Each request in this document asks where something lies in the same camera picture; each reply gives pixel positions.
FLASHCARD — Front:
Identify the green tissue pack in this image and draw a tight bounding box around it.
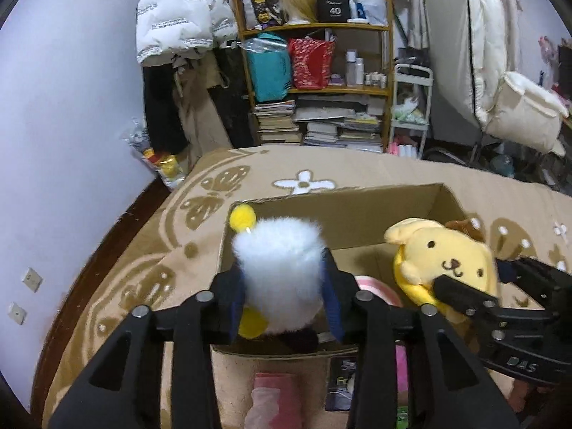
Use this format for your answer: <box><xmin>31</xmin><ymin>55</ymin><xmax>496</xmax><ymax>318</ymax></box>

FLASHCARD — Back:
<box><xmin>395</xmin><ymin>406</ymin><xmax>409</xmax><ymax>429</ymax></box>

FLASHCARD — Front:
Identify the pink swirl roll plush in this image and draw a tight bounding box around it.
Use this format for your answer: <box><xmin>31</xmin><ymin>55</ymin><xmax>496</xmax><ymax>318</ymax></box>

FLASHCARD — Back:
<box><xmin>355</xmin><ymin>275</ymin><xmax>403</xmax><ymax>307</ymax></box>

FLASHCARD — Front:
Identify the yellow dog plush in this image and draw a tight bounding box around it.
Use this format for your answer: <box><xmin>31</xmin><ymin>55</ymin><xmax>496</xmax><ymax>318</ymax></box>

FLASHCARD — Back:
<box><xmin>384</xmin><ymin>218</ymin><xmax>498</xmax><ymax>324</ymax></box>

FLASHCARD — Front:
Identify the pink packaged item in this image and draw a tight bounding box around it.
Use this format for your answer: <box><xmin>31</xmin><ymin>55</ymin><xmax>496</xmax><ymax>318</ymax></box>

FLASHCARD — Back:
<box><xmin>243</xmin><ymin>372</ymin><xmax>302</xmax><ymax>429</ymax></box>

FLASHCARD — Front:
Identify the white fluffy plush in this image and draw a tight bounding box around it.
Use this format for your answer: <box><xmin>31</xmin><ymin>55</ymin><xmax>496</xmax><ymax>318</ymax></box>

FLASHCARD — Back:
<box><xmin>229</xmin><ymin>203</ymin><xmax>326</xmax><ymax>340</ymax></box>

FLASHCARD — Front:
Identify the pink bear plush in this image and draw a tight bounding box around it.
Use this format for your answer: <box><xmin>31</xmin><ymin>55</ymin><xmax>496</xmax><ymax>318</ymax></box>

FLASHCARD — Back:
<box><xmin>395</xmin><ymin>345</ymin><xmax>408</xmax><ymax>394</ymax></box>

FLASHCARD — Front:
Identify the dark small package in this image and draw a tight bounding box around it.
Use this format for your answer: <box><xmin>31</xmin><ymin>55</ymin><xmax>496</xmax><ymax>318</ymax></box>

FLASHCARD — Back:
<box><xmin>325</xmin><ymin>354</ymin><xmax>357</xmax><ymax>413</ymax></box>

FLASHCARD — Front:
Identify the cardboard box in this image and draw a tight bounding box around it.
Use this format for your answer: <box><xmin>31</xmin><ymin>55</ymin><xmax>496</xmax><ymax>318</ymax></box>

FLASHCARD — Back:
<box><xmin>209</xmin><ymin>182</ymin><xmax>489</xmax><ymax>359</ymax></box>

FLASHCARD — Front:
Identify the plastic bag with toys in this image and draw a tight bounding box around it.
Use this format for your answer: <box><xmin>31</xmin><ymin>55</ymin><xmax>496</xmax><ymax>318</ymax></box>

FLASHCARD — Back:
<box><xmin>123</xmin><ymin>119</ymin><xmax>185</xmax><ymax>191</ymax></box>

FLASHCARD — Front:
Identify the beige coat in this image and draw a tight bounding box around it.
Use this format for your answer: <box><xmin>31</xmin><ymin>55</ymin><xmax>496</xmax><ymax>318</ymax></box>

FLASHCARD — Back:
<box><xmin>173</xmin><ymin>52</ymin><xmax>232</xmax><ymax>171</ymax></box>

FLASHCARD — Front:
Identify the stack of books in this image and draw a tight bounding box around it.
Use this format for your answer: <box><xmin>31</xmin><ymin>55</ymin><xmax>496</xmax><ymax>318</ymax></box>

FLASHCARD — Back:
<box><xmin>252</xmin><ymin>100</ymin><xmax>302</xmax><ymax>144</ymax></box>

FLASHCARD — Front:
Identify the white trolley cart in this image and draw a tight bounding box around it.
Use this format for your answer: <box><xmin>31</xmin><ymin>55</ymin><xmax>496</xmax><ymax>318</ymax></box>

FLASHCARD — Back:
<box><xmin>387</xmin><ymin>62</ymin><xmax>434</xmax><ymax>159</ymax></box>

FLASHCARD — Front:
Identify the red bag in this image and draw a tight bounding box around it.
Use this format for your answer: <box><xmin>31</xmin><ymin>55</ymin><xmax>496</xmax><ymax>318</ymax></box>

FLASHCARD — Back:
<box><xmin>288</xmin><ymin>37</ymin><xmax>335</xmax><ymax>90</ymax></box>

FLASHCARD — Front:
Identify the cream padded chair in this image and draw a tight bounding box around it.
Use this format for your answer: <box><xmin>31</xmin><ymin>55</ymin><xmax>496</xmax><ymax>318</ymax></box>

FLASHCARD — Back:
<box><xmin>424</xmin><ymin>0</ymin><xmax>568</xmax><ymax>156</ymax></box>

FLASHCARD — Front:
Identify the teal bag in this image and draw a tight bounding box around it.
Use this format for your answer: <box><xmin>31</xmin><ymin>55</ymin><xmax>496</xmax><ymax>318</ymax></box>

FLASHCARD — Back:
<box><xmin>242</xmin><ymin>34</ymin><xmax>292</xmax><ymax>102</ymax></box>

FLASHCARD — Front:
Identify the black box with 40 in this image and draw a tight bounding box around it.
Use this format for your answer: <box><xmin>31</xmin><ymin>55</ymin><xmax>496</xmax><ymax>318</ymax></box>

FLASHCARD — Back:
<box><xmin>317</xmin><ymin>0</ymin><xmax>351</xmax><ymax>23</ymax></box>

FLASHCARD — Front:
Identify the wooden shelf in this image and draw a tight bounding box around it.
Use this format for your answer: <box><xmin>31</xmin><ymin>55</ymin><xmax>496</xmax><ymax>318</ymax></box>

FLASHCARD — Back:
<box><xmin>234</xmin><ymin>0</ymin><xmax>394</xmax><ymax>127</ymax></box>

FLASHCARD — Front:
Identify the white puffer jacket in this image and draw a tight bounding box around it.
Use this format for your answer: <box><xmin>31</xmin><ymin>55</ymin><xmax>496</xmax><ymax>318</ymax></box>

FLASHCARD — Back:
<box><xmin>136</xmin><ymin>0</ymin><xmax>237</xmax><ymax>67</ymax></box>

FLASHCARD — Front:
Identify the wall socket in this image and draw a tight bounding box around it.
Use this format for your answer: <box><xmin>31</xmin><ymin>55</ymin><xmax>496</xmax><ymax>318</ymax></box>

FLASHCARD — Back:
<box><xmin>8</xmin><ymin>302</ymin><xmax>27</xmax><ymax>325</ymax></box>
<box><xmin>21</xmin><ymin>267</ymin><xmax>43</xmax><ymax>292</ymax></box>

